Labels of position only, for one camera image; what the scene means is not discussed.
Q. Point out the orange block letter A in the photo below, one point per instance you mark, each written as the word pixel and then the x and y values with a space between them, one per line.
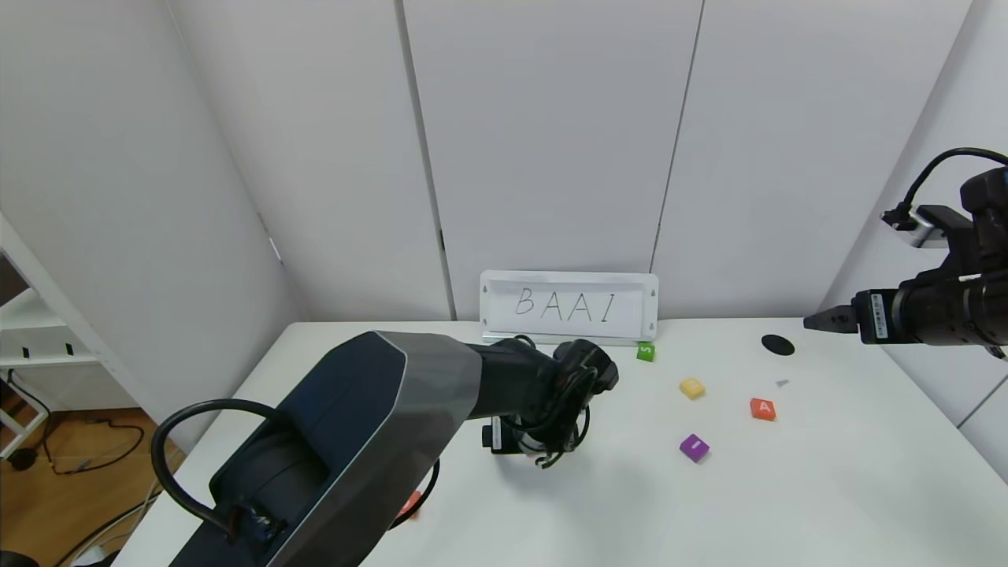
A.
pixel 762 409

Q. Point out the green block letter S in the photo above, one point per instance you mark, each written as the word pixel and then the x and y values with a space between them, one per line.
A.
pixel 646 352

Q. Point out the white wall panel bracket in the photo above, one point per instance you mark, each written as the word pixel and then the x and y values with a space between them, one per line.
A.
pixel 276 252

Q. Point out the white power strip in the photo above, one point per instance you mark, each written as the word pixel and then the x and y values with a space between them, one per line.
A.
pixel 88 558

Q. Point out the purple block letter I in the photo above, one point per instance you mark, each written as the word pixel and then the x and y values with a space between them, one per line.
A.
pixel 694 447

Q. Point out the white BAAI sign board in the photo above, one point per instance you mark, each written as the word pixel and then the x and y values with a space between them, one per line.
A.
pixel 567 303

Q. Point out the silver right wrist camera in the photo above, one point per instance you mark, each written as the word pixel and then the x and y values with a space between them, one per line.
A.
pixel 923 235

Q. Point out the orange block letter B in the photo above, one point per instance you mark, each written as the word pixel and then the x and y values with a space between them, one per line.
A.
pixel 411 504

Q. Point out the yellow letter block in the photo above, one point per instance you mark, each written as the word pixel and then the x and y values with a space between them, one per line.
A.
pixel 692 388

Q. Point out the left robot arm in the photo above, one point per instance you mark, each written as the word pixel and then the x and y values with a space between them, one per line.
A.
pixel 362 425

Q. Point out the black table grommet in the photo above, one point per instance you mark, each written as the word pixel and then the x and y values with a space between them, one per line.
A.
pixel 777 345

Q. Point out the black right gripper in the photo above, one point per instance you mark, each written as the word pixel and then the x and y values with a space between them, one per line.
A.
pixel 872 316

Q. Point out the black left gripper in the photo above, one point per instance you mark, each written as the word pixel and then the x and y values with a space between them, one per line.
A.
pixel 498 437

